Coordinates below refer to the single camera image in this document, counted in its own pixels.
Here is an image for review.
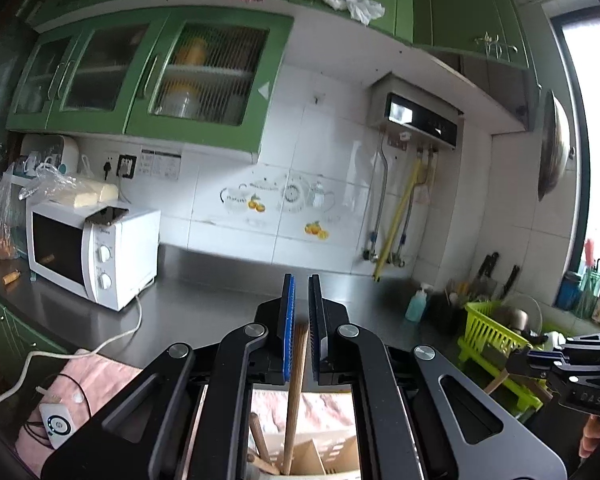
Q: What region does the person's right hand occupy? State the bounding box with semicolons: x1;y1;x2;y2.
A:
579;415;600;460

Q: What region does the cream plastic utensil holder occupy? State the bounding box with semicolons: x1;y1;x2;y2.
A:
250;389;361;479

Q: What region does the lime green dish rack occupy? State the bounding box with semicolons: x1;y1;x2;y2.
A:
457;301;552;415

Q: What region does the blue soap dispenser bottle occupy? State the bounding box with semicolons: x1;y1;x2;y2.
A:
405;283;432;323

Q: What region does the white microwave oven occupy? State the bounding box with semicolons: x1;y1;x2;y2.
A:
27;200;161;311

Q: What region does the white gas water heater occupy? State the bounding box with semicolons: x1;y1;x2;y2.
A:
367;73;462;150

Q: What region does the pink and teal towel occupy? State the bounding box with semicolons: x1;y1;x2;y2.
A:
15;356;140;478

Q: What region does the hanging metal wok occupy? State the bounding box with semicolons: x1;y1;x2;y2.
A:
538;90;572;202

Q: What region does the small white blue device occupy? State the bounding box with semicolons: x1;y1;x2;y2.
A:
38;403;76;450

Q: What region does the white plastic bag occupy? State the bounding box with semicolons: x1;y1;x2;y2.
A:
321;0;386;26

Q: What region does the yellow gas hose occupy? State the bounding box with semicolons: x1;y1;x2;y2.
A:
371;156;424;283

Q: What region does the green wall cabinet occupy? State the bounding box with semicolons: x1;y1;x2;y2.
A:
6;0;541;155

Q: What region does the black thin cable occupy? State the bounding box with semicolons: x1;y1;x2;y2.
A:
21;372;94;441

